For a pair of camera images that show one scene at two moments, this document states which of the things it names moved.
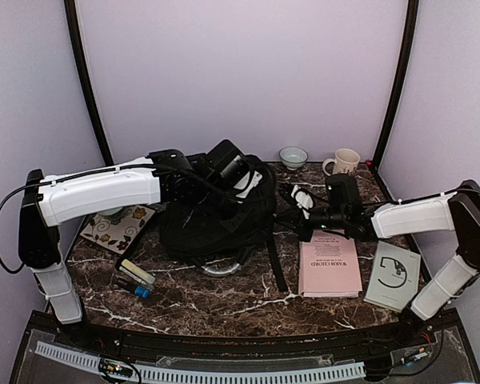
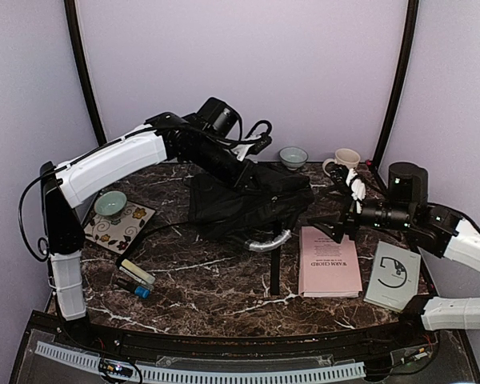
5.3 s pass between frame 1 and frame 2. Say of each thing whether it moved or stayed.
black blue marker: stayed
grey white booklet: stayed
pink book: stayed
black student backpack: moved
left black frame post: stayed
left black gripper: moved
